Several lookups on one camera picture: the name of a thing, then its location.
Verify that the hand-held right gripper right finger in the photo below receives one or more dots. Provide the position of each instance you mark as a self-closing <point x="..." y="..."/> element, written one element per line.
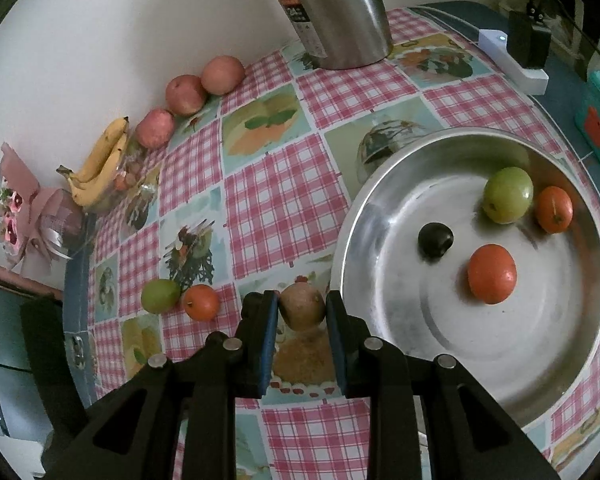
<point x="339" y="350"/>

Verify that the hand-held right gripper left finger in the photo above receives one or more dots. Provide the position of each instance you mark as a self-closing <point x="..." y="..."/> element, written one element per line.
<point x="265" y="350"/>

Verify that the brown kiwi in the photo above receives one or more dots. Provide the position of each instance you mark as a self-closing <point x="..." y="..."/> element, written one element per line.
<point x="302" y="305"/>

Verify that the orange tangerine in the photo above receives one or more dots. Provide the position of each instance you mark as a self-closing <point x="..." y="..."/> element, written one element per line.
<point x="200" y="302"/>
<point x="492" y="273"/>
<point x="554" y="209"/>

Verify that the steel basin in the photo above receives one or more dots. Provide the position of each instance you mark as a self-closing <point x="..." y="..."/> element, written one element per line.
<point x="430" y="350"/>

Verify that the green jujube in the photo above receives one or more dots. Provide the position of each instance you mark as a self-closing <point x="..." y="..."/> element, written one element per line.
<point x="160" y="295"/>

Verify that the dark plum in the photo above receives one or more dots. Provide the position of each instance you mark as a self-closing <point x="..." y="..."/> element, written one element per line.
<point x="435" y="241"/>

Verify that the green apple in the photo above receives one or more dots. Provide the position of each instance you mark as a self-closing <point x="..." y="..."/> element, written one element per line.
<point x="508" y="194"/>

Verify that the black chair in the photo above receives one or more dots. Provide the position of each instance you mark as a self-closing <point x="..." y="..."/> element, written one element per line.
<point x="55" y="385"/>

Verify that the red apple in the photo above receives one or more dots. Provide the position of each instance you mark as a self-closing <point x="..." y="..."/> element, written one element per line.
<point x="222" y="75"/>
<point x="185" y="95"/>
<point x="154" y="128"/>

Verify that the yellow banana bunch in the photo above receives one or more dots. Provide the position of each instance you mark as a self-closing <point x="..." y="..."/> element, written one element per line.
<point x="97" y="165"/>

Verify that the pink flower bouquet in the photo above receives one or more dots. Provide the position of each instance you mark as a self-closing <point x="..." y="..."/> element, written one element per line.
<point x="30" y="210"/>

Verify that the white power strip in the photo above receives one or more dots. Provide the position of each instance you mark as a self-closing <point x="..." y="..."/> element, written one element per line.
<point x="517" y="67"/>

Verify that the steel thermos jug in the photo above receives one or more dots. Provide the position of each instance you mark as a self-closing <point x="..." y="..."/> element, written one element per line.
<point x="340" y="10"/>

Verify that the teal tissue pack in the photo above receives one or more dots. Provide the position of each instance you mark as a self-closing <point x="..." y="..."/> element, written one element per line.
<point x="597" y="120"/>

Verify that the black power adapter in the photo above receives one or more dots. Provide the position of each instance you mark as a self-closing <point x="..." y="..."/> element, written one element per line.
<point x="529" y="40"/>

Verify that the pinkish wooden rail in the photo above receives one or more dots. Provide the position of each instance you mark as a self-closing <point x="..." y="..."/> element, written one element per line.
<point x="30" y="280"/>

